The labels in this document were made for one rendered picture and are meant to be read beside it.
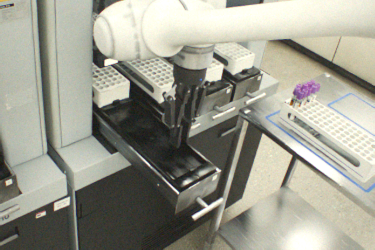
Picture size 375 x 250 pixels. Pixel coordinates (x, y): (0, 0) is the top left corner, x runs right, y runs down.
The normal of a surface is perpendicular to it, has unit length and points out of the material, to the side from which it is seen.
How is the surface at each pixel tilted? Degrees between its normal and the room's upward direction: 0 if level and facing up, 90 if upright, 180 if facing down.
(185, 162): 0
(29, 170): 0
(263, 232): 0
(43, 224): 90
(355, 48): 90
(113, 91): 90
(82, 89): 90
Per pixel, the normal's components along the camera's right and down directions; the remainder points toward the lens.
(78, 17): 0.66, 0.51
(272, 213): 0.13, -0.80
